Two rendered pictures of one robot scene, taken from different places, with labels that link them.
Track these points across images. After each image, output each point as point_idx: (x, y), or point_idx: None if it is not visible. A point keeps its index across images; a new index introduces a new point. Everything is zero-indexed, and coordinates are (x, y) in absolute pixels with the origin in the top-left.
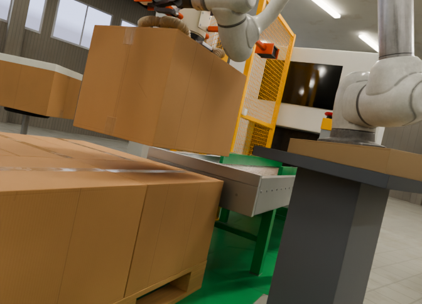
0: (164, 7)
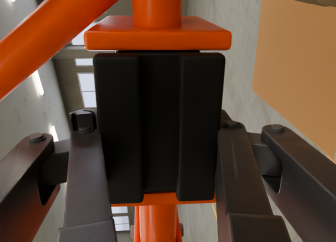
0: (215, 67)
